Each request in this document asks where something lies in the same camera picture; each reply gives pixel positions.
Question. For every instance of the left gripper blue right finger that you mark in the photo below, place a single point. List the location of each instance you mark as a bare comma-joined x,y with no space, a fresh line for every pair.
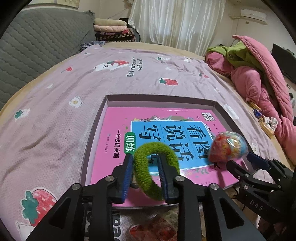
167,176

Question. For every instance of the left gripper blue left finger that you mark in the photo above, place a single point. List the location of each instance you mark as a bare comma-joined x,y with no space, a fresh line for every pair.
126,176

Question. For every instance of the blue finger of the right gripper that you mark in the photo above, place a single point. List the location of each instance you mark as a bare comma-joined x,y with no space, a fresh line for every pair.
257,161
240,173

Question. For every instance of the red toy egg packet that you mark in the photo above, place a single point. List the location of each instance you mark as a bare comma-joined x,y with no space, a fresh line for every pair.
161,227
227,146

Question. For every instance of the snack wrappers pile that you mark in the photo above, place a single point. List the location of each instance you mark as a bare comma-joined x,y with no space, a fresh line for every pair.
267,124

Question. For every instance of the pink and blue workbook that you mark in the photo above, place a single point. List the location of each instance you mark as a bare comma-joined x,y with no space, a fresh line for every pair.
146,132

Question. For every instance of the pink quilted duvet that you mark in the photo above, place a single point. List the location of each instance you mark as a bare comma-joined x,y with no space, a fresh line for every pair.
265,88

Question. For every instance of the grey cardboard tray box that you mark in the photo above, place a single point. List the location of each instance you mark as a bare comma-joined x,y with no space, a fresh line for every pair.
142,193

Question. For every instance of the pink strawberry print bedsheet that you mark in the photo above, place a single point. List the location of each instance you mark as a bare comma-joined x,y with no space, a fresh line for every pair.
45,128

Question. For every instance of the black television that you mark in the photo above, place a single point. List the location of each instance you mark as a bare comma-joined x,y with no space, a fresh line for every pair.
286,61

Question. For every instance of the green blanket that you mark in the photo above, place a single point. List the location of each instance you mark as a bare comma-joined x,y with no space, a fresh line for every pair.
237,55

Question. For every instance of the white air conditioner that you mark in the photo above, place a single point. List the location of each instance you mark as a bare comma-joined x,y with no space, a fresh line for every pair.
256,16

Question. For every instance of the white sheer curtain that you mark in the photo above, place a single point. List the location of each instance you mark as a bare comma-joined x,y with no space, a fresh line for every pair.
185,25

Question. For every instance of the stack of folded blankets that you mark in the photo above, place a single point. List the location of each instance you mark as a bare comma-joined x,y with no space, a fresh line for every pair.
108,30

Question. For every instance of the grey quilted headboard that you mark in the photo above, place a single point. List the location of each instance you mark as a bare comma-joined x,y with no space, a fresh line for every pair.
38,39

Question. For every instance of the floral wall painting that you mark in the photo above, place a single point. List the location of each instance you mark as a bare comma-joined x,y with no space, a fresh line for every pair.
66,3

